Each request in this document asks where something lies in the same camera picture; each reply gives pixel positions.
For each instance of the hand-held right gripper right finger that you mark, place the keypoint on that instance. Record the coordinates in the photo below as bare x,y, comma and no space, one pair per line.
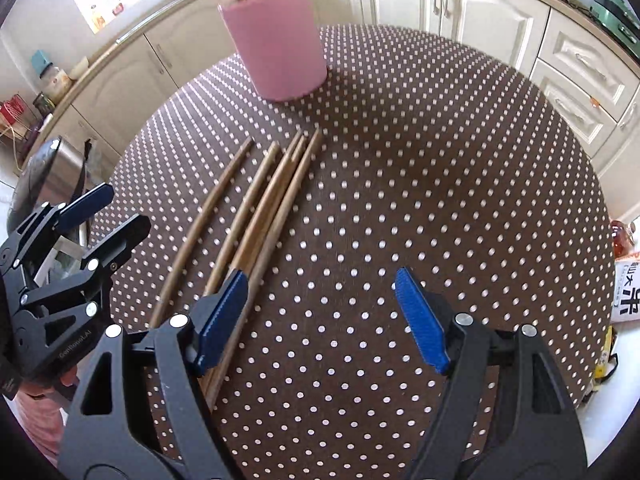
420,320

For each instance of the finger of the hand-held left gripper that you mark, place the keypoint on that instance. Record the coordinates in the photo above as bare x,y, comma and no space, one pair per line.
85,207
122,240

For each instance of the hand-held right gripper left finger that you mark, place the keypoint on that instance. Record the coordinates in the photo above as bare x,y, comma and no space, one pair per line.
222,310

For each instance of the pink cup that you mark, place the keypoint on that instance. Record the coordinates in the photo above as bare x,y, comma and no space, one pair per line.
280,50

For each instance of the person's left forearm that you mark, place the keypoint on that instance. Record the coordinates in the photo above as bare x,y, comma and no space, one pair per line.
42,420

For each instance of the steel trash can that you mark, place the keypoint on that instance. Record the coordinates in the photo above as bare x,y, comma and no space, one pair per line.
45,175

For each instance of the brown polka dot tablecloth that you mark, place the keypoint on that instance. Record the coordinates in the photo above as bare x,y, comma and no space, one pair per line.
425,185

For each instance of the teal lid jar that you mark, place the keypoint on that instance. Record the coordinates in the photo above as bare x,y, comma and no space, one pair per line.
50,75

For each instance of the white printed bag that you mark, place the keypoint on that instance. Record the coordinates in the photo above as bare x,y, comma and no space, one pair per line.
627,290

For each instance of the amber glass jar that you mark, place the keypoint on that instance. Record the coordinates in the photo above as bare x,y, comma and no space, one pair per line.
621,240

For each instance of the cream drawer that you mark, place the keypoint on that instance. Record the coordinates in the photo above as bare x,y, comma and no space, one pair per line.
585,55
570,105

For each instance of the cream lower cabinets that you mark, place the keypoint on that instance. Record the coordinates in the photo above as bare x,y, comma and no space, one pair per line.
475,0

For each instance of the green electric cooker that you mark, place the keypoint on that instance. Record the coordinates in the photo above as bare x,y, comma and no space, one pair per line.
617,15

